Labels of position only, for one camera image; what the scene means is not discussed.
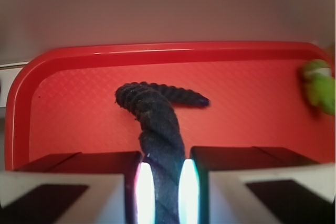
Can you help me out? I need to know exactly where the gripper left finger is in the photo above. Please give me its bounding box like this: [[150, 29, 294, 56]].
[[1, 151, 155, 223]]

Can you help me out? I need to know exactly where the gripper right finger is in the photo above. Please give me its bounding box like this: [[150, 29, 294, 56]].
[[179, 146, 335, 223]]

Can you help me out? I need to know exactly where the red plastic tray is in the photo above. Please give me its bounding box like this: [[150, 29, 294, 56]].
[[4, 42, 335, 170]]

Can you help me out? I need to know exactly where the green plush toy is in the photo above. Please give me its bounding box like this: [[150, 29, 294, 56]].
[[300, 59, 335, 116]]

